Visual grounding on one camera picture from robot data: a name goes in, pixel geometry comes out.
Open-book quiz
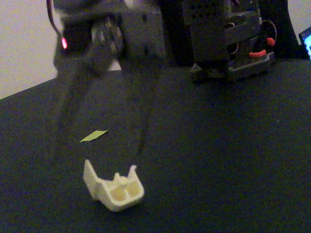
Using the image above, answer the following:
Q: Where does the white plastic printed part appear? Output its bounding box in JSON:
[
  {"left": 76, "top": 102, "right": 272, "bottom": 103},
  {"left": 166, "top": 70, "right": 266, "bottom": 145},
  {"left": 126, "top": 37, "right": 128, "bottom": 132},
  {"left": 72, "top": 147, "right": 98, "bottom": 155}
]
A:
[{"left": 83, "top": 159, "right": 145, "bottom": 213}]

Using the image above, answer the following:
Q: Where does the dark blue desk mat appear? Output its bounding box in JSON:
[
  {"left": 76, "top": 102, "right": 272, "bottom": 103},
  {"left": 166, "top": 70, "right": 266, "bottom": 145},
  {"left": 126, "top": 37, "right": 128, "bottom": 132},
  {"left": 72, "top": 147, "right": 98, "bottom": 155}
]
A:
[{"left": 0, "top": 59, "right": 311, "bottom": 233}]

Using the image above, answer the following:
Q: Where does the yellow-green tape marker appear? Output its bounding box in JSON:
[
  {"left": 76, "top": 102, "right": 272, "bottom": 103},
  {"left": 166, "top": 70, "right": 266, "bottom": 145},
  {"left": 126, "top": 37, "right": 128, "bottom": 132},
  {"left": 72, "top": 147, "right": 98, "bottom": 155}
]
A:
[{"left": 80, "top": 130, "right": 108, "bottom": 143}]

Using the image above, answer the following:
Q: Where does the black clamp with orange tips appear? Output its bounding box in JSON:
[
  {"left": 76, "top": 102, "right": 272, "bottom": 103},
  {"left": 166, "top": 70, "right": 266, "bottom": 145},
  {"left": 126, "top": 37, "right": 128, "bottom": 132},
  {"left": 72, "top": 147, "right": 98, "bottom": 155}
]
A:
[{"left": 248, "top": 37, "right": 276, "bottom": 59}]

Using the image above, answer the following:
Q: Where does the black office chair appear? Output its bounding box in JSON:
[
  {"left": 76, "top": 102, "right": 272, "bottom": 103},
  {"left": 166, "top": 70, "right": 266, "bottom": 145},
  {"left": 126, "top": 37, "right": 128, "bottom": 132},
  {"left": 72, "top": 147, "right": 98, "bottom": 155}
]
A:
[{"left": 257, "top": 0, "right": 311, "bottom": 60}]

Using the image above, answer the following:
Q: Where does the lit laptop screen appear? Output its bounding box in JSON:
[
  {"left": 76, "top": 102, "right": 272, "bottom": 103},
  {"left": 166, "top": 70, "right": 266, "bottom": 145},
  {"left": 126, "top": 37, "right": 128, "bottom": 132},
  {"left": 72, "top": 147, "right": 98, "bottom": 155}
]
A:
[{"left": 298, "top": 26, "right": 311, "bottom": 60}]

